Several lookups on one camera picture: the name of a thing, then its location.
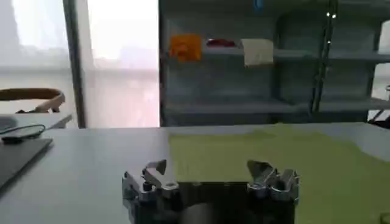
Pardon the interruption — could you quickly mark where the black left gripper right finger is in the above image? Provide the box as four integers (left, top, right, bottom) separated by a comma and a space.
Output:
246, 159, 301, 203

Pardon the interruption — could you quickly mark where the dark grey laptop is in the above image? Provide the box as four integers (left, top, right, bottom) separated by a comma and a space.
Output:
0, 137, 54, 190

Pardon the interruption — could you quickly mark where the black dongle with cable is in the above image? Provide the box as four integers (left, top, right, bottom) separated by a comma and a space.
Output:
0, 124, 47, 144

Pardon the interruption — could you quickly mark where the dark window frame post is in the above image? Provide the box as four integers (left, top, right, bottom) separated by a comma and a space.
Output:
62, 0, 88, 129

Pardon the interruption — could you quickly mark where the small white side table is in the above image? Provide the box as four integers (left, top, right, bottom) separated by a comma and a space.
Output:
0, 113, 74, 130

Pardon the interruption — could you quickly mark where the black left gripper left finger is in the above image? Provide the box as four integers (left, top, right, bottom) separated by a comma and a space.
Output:
122, 158, 181, 203

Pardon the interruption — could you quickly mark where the green cloth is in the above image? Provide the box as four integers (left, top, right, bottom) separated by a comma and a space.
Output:
168, 123, 390, 224

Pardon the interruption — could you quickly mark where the brown wooden chair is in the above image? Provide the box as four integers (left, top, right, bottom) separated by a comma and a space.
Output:
0, 87, 66, 114

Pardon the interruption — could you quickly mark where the grey metal shelf rack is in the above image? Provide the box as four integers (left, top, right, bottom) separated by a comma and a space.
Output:
158, 0, 390, 127

